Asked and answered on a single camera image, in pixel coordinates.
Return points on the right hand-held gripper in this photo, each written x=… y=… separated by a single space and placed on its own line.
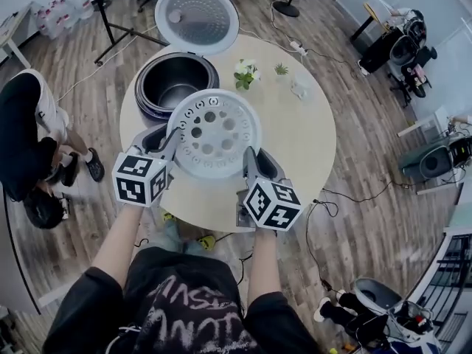
x=271 y=207

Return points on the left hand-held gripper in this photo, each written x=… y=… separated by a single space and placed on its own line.
x=134 y=183

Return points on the white perforated steamer tray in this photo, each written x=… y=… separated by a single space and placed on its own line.
x=215 y=160

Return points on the black pot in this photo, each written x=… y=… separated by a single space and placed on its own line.
x=173 y=79

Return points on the person's right forearm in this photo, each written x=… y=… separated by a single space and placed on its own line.
x=263 y=264

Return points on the person's left forearm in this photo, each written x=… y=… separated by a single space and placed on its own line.
x=118 y=234

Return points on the person's yellow shoe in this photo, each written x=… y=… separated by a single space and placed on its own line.
x=206 y=242
x=168 y=217

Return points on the white flower plant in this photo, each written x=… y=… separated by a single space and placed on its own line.
x=246 y=73

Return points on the small green plant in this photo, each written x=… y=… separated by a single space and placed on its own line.
x=281 y=69

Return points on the person's jeans legs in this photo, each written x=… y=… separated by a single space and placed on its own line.
x=177 y=236

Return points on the white power strip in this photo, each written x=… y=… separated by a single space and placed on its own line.
x=298 y=47

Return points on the pack of water bottles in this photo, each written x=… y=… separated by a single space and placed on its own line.
x=64 y=11

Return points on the person's black printed shirt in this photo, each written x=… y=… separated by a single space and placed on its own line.
x=184 y=301

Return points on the black office chair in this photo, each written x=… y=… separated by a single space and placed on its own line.
x=409 y=72

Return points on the white side table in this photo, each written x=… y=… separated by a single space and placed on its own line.
x=14 y=31

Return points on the black metal stand frame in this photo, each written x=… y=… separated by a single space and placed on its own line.
x=107 y=24

